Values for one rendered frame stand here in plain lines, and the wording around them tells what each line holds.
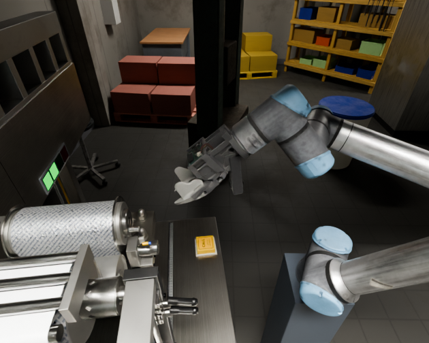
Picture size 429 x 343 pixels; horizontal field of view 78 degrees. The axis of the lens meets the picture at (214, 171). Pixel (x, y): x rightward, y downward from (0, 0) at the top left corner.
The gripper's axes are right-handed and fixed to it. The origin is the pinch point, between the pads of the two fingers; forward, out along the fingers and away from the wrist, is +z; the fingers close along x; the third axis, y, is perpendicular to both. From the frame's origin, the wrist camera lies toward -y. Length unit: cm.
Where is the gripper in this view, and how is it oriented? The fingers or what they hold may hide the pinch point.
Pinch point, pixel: (181, 196)
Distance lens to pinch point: 65.5
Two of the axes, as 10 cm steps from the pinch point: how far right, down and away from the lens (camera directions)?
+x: 1.2, 6.0, -7.9
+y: -6.4, -5.6, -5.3
